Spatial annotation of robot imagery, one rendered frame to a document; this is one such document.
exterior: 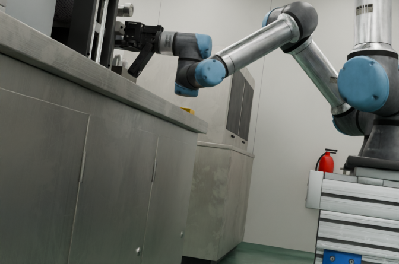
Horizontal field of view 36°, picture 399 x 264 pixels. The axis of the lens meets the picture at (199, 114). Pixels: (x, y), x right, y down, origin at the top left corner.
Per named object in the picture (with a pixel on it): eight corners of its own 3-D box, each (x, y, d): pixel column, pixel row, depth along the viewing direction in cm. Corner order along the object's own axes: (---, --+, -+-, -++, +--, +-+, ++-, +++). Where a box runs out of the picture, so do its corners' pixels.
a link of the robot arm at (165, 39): (176, 58, 191) (170, 53, 183) (162, 57, 192) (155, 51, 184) (179, 34, 191) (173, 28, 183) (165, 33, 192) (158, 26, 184)
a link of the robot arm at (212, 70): (339, 24, 187) (212, 97, 168) (318, 29, 197) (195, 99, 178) (324, -11, 185) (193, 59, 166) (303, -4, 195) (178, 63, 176)
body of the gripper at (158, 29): (130, 26, 195) (166, 29, 192) (126, 53, 194) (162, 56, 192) (122, 20, 187) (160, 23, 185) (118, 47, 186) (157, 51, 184)
